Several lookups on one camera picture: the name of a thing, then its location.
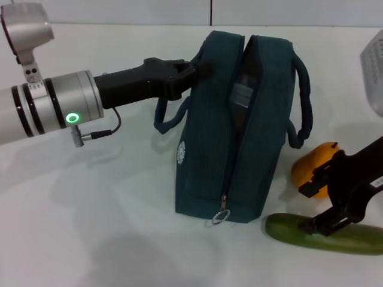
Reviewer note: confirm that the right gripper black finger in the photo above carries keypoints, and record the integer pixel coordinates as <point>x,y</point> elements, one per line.
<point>326,227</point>
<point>321,185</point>

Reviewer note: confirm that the green cucumber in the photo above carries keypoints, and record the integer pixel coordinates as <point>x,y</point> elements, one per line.
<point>284,230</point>

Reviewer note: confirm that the orange pear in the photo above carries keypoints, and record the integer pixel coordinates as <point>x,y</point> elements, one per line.
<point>305,170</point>

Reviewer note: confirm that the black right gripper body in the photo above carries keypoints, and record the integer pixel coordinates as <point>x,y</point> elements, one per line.
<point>344,176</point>

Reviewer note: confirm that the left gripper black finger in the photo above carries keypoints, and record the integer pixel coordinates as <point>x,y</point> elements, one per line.
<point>178,93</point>
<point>194,71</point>

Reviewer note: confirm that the dark teal fabric bag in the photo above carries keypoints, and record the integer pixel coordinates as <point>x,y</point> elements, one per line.
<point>206,143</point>

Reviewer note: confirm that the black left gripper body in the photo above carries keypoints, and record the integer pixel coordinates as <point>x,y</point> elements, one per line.
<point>134,85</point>

